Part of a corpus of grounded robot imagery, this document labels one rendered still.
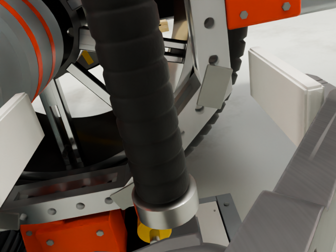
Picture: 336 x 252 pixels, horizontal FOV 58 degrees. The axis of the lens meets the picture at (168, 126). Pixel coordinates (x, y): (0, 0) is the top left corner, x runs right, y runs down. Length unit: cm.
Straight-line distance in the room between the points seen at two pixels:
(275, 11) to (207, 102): 13
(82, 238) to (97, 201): 7
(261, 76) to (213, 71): 23
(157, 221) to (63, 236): 34
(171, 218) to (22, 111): 11
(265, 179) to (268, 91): 128
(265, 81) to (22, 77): 21
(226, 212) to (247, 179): 31
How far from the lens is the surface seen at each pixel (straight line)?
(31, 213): 52
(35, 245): 57
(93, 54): 86
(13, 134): 17
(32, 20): 35
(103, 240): 53
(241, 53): 49
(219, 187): 140
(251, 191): 137
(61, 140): 56
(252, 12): 39
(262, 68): 16
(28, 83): 31
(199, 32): 38
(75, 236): 53
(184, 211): 20
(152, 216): 20
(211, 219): 115
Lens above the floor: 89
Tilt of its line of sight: 27 degrees down
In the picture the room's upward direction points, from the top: 12 degrees counter-clockwise
